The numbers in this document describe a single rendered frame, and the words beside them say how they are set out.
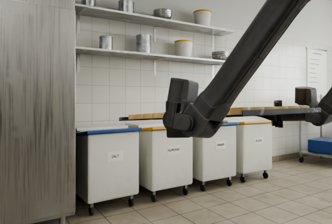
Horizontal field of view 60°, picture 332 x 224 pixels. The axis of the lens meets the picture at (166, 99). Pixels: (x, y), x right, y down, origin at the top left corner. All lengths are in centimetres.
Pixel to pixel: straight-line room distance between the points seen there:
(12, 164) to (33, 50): 81
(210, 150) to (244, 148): 56
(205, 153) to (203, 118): 269
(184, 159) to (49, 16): 188
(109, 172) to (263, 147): 206
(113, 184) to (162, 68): 162
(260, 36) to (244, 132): 314
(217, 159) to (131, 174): 107
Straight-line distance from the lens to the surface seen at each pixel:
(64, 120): 230
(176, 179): 310
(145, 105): 355
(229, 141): 350
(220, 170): 346
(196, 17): 390
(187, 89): 66
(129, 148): 278
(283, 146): 538
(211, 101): 60
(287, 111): 86
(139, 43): 335
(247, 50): 58
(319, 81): 622
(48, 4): 242
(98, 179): 271
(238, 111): 74
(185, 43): 361
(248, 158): 378
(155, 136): 288
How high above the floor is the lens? 104
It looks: level
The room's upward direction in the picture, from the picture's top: straight up
